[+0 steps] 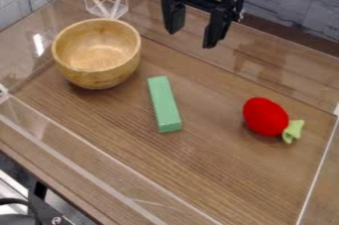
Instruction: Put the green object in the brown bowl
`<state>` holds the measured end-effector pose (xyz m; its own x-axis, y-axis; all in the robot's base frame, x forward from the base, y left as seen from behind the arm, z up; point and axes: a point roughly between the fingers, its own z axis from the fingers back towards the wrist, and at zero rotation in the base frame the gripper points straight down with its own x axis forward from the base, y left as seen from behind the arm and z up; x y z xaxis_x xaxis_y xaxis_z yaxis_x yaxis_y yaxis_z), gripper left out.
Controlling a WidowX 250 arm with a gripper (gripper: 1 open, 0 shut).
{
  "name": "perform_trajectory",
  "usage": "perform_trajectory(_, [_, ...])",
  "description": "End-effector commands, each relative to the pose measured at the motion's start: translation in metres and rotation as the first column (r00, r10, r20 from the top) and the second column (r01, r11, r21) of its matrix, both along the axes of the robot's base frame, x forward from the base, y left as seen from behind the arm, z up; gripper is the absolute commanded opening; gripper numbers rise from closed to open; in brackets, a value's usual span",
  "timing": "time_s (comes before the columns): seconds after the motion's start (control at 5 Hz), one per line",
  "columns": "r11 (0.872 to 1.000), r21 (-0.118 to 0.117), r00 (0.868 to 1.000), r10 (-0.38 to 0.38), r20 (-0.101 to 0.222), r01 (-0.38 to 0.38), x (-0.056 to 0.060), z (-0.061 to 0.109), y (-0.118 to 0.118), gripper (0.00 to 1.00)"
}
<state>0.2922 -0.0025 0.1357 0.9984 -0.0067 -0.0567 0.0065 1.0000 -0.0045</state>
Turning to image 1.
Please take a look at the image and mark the green rectangular block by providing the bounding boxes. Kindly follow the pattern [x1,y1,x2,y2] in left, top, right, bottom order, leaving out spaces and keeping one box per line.
[147,76,182,133]

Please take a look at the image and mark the brown wooden bowl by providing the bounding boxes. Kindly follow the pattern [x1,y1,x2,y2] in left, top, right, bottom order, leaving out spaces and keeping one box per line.
[52,19,142,89]

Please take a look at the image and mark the red plush strawberry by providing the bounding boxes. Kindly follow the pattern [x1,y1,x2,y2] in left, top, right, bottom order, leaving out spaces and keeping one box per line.
[243,97,305,144]

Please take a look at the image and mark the black table leg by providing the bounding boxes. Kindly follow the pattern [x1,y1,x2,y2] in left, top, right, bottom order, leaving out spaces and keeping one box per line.
[28,180,48,212]

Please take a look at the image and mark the clear acrylic corner bracket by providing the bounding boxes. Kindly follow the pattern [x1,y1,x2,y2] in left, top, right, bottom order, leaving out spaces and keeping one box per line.
[84,0,128,20]

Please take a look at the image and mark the clear acrylic tray wall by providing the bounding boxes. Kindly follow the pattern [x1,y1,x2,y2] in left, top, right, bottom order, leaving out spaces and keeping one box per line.
[0,85,223,225]

